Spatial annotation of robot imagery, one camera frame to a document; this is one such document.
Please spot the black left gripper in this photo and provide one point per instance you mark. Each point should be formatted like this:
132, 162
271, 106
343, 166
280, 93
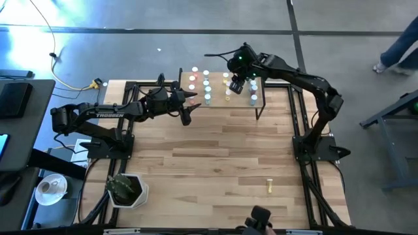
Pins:
181, 101

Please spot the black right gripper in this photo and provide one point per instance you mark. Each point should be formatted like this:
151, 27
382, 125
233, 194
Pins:
237, 85

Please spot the pink pill bottle white cap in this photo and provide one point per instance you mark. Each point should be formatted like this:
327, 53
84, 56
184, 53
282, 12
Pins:
191, 87
192, 78

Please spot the blue bottle red pills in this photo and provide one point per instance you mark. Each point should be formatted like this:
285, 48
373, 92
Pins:
253, 87

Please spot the large teal pill bottle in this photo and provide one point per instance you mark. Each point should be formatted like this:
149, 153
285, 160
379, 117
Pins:
205, 82

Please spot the small pink pill bottle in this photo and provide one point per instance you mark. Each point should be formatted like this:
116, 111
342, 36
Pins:
195, 69

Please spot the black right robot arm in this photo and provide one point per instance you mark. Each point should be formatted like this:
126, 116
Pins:
294, 78

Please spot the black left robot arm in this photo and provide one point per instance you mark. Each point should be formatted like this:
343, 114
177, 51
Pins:
98, 120

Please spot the wooden shelf black metal legs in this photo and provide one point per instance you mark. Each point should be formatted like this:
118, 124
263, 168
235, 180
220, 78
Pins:
218, 102

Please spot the white hexagonal plant pot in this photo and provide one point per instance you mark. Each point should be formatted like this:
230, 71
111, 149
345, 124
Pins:
142, 196

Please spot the green cactus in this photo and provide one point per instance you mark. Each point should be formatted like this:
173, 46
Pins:
119, 189

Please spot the black bulky object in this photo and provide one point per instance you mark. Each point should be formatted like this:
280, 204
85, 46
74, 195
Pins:
258, 220

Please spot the black desk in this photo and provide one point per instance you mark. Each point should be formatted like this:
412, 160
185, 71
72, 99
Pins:
55, 163

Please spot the person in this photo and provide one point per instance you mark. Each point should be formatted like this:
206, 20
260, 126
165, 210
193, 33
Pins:
398, 49

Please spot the dark grey desk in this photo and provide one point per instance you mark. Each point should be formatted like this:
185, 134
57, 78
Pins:
29, 130

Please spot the white cup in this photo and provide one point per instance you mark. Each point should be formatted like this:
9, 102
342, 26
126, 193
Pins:
49, 186

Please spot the black flat bar device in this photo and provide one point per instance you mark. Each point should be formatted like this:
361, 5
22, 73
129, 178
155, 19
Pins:
16, 73

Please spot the smartphone lit screen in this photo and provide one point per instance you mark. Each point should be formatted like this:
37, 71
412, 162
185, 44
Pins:
3, 145

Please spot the black computer mouse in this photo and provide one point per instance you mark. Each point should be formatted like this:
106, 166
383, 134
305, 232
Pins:
8, 192

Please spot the black frame clamp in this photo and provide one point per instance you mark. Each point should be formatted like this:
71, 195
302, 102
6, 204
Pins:
160, 78

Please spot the black aluminium rail frame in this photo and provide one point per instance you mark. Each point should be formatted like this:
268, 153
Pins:
147, 153

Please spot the silver metal bracket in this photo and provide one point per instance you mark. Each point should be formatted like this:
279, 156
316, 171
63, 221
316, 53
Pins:
303, 232
121, 231

